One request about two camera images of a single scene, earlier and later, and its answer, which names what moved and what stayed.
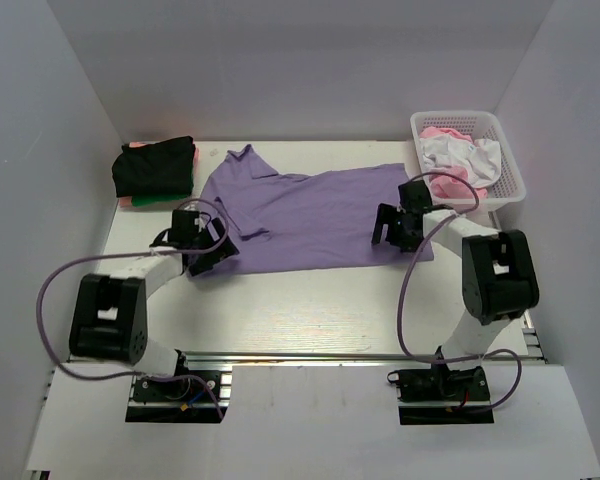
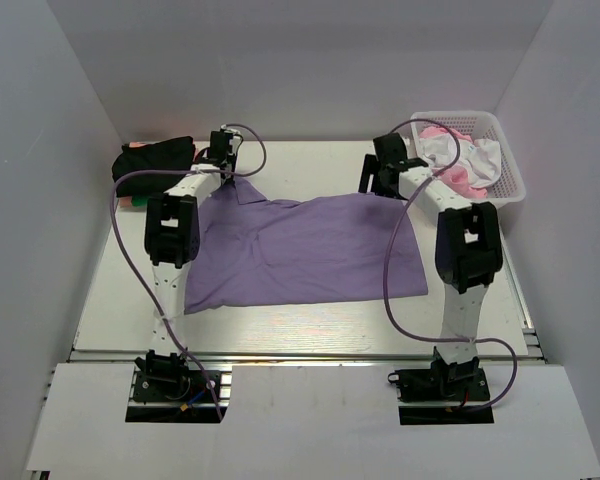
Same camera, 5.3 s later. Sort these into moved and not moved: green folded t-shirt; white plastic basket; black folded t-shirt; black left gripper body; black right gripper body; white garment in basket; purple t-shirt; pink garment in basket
Moved: black left gripper body; black right gripper body; purple t-shirt
Not moved: green folded t-shirt; white plastic basket; pink garment in basket; black folded t-shirt; white garment in basket
